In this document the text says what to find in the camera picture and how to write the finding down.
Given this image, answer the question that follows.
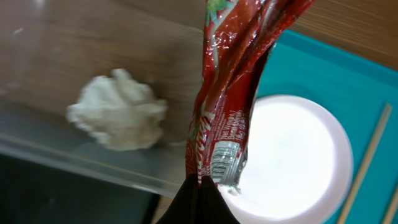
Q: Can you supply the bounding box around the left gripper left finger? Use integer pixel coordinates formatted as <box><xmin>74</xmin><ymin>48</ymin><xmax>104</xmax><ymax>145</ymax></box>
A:
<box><xmin>157</xmin><ymin>175</ymin><xmax>199</xmax><ymax>224</ymax></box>

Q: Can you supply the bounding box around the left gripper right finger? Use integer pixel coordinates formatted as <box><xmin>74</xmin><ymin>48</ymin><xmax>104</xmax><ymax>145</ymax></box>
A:
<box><xmin>198</xmin><ymin>176</ymin><xmax>239</xmax><ymax>224</ymax></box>

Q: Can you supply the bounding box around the white tissue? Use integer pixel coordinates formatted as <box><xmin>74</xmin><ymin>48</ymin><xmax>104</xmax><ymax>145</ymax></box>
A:
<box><xmin>67</xmin><ymin>68</ymin><xmax>167</xmax><ymax>151</ymax></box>

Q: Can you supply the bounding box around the red snack wrapper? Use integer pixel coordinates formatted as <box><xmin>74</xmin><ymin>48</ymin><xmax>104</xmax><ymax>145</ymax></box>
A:
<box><xmin>185</xmin><ymin>0</ymin><xmax>314</xmax><ymax>194</ymax></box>

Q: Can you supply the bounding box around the wooden chopstick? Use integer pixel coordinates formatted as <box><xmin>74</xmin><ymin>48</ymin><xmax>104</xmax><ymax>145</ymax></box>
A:
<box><xmin>382</xmin><ymin>187</ymin><xmax>398</xmax><ymax>224</ymax></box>
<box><xmin>337</xmin><ymin>103</ymin><xmax>392</xmax><ymax>224</ymax></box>

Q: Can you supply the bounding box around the large white plate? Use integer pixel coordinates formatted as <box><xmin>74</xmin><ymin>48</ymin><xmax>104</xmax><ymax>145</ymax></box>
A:
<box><xmin>220</xmin><ymin>95</ymin><xmax>353</xmax><ymax>223</ymax></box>

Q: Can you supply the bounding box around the black plastic tray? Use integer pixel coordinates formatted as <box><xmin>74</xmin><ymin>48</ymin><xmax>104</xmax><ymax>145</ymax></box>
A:
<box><xmin>1</xmin><ymin>156</ymin><xmax>160</xmax><ymax>224</ymax></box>

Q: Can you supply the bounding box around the teal serving tray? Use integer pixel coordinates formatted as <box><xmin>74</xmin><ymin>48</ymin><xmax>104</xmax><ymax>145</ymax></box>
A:
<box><xmin>257</xmin><ymin>30</ymin><xmax>397</xmax><ymax>223</ymax></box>

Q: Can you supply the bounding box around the clear plastic bin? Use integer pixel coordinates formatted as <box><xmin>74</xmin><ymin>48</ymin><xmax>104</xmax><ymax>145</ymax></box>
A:
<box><xmin>1</xmin><ymin>0</ymin><xmax>206</xmax><ymax>197</ymax></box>

